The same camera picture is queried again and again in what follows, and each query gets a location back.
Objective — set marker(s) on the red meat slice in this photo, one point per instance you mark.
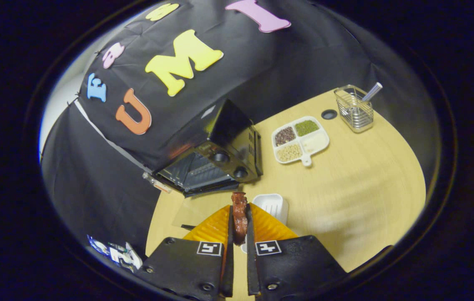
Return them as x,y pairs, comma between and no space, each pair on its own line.
239,217

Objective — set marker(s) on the striped straw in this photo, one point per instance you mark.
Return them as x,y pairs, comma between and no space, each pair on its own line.
372,92

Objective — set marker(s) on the small white ribbed tray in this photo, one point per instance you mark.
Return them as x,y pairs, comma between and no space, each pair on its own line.
272,205

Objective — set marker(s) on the white divided tray of beans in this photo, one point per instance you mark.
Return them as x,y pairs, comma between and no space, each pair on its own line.
300,140

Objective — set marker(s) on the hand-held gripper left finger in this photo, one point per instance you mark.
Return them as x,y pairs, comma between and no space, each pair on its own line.
186,267

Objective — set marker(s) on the black toaster oven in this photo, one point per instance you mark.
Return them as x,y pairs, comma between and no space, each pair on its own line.
236,142

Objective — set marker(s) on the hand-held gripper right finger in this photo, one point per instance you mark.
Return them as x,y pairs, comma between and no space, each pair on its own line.
295,267

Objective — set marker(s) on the white blue printed packet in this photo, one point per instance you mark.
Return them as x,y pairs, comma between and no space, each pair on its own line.
115,253

